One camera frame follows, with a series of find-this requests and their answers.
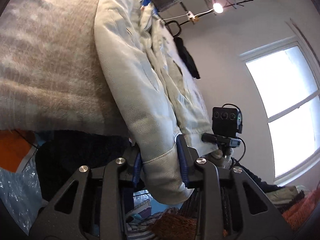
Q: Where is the white framed window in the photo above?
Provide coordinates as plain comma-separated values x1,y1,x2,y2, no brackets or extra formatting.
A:
240,36,319,185

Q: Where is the grey and blue work jacket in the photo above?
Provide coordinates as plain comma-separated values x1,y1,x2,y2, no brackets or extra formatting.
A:
94,0,216,205

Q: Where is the orange cloth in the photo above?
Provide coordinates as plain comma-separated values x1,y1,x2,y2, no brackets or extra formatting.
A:
0,129,36,173

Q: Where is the pink plaid bed blanket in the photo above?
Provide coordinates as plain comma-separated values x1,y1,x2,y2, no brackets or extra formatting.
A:
1,0,128,136

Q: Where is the black camera box with cable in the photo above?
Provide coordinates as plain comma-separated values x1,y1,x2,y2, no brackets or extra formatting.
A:
212,103,246,162

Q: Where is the orange shaggy rug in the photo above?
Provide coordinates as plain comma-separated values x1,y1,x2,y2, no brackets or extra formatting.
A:
282,188,319,231

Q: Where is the black hanging garment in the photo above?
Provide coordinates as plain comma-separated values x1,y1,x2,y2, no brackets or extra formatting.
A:
174,37,200,79

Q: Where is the clear plastic bag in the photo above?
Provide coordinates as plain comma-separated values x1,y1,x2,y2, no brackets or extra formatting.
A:
0,156,48,235

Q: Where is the white clip desk lamp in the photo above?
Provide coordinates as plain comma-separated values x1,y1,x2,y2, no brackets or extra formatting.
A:
164,3,224,21

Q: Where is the right hand in white glove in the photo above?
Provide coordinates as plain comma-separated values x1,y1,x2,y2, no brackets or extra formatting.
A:
208,148,234,169

